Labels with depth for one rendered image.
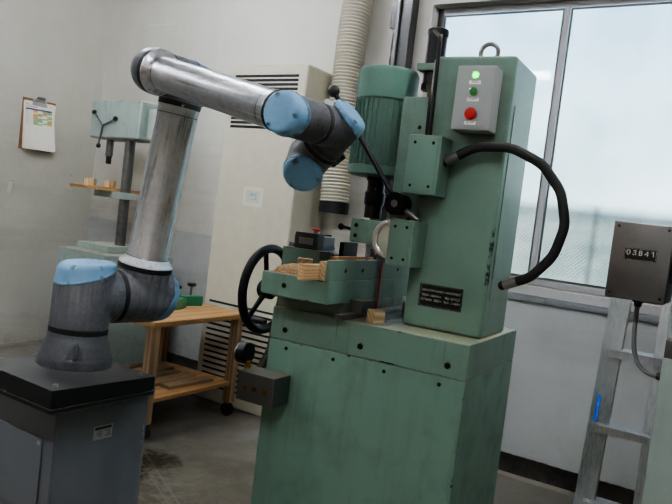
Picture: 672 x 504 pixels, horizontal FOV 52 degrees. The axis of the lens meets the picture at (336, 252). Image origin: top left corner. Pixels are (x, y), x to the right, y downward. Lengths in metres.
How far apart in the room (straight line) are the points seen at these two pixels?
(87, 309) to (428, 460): 0.94
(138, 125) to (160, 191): 2.15
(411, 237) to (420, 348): 0.28
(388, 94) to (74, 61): 3.28
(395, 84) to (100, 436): 1.22
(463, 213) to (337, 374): 0.54
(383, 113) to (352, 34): 1.64
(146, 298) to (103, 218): 3.01
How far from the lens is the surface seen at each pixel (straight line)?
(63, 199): 4.92
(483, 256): 1.79
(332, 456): 1.91
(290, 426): 1.96
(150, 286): 1.95
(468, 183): 1.81
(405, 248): 1.76
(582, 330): 3.15
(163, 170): 1.92
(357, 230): 2.01
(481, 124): 1.76
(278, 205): 3.50
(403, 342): 1.75
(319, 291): 1.77
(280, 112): 1.42
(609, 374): 2.44
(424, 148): 1.77
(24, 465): 1.92
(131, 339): 4.16
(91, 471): 1.92
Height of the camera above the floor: 1.07
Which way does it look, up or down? 3 degrees down
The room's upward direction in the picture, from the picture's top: 7 degrees clockwise
